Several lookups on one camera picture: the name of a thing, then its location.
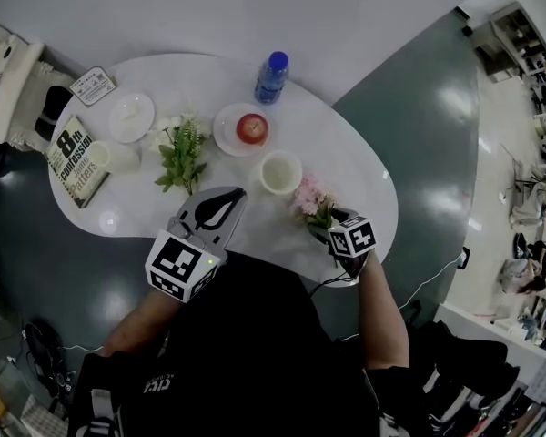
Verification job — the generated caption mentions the small white cup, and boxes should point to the small white cup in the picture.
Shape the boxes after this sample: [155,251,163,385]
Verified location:
[87,139,142,176]

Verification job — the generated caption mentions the white flowers with green leaves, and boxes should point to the white flowers with green leaves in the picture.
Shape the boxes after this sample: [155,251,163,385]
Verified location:
[147,112,213,196]

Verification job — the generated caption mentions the beige paperback book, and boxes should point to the beige paperback book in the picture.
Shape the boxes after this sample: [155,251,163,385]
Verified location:
[45,115,112,209]

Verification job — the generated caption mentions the white shoe rack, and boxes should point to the white shoe rack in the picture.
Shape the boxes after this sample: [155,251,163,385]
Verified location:
[427,371,546,437]

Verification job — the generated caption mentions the black cloth heap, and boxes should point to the black cloth heap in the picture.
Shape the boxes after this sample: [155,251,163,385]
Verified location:
[409,320,520,422]

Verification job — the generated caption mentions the person's black shirt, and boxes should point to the person's black shirt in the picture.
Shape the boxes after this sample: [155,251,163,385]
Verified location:
[67,252,438,437]

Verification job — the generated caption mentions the person's right forearm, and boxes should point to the person's right forearm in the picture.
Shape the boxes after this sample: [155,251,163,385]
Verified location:
[354,252,410,372]

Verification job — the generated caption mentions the pile of black cables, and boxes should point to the pile of black cables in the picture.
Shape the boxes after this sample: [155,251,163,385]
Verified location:
[21,320,76,409]

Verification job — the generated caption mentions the white floor cable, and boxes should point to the white floor cable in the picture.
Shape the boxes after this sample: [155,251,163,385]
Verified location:
[398,252,465,311]

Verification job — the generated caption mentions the pink flowers bunch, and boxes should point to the pink flowers bunch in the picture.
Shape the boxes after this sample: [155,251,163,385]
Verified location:
[290,173,338,245]

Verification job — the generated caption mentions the white plate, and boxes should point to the white plate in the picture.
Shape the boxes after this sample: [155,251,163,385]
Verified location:
[107,92,157,144]
[212,102,270,158]

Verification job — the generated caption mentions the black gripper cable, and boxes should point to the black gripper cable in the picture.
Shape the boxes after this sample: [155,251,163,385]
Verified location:
[307,275,360,300]

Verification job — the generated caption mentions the white ornate dressing table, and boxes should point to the white ornate dressing table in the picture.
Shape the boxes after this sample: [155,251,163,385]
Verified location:
[0,11,81,154]

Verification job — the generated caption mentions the person's left forearm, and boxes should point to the person's left forearm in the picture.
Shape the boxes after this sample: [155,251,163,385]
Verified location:
[102,289,183,359]

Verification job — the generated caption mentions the red apple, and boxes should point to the red apple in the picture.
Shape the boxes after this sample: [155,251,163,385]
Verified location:
[235,112,269,144]

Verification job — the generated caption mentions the white curved table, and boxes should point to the white curved table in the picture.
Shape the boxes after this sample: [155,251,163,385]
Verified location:
[48,52,399,289]

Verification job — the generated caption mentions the tall white ribbed vase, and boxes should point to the tall white ribbed vase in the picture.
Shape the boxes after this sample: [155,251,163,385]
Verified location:
[258,150,304,196]

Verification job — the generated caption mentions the open white shelf unit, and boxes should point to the open white shelf unit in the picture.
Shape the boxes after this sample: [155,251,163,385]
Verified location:
[475,5,546,84]

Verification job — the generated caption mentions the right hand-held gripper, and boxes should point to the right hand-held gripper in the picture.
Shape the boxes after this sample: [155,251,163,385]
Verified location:
[306,207,378,287]

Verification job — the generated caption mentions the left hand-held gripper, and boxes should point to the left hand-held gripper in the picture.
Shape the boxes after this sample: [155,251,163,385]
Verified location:
[144,186,249,305]

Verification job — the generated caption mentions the small white sign card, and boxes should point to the small white sign card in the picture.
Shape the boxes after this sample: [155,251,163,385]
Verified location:
[68,66,118,108]

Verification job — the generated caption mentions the blue-capped water bottle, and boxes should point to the blue-capped water bottle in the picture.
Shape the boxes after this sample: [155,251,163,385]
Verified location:
[253,51,291,106]

